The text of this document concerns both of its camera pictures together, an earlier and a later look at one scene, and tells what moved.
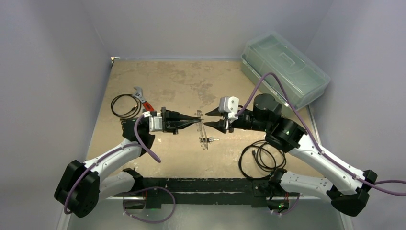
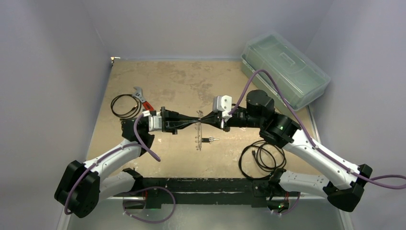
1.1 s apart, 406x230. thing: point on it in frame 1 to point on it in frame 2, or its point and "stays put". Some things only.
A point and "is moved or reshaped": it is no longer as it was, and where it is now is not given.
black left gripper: [172, 120] stays put
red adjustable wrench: [146, 105] stays put
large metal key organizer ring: [199, 114] is moved or reshaped
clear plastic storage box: [274, 62] stays put
